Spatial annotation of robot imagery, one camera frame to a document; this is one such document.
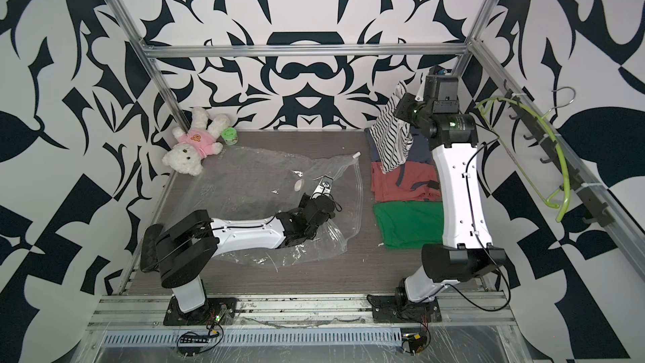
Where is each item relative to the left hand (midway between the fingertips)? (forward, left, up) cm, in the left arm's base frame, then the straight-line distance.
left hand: (322, 188), depth 85 cm
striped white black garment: (+8, -22, +16) cm, 28 cm away
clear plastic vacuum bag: (+11, +27, -13) cm, 32 cm away
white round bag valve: (+9, +9, -11) cm, 16 cm away
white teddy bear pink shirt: (+27, +50, -5) cm, 57 cm away
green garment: (-9, -31, -12) cm, 34 cm away
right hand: (+10, -22, +29) cm, 38 cm away
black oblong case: (-17, +56, -11) cm, 59 cm away
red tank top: (+9, -38, -12) cm, 41 cm away
